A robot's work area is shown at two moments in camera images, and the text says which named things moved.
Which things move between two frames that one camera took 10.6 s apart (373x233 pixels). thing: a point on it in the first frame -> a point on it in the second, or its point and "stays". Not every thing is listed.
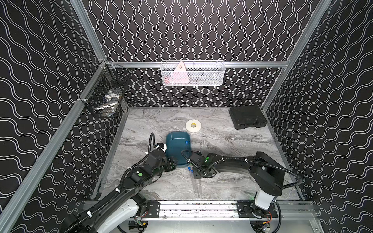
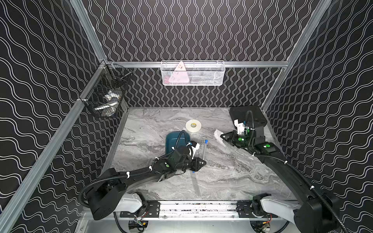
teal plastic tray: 177,141 stays
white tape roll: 193,125 stays
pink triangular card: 179,74 stays
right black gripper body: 197,174 -> 243,141
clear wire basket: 193,73 stays
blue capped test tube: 190,171 -> 205,143
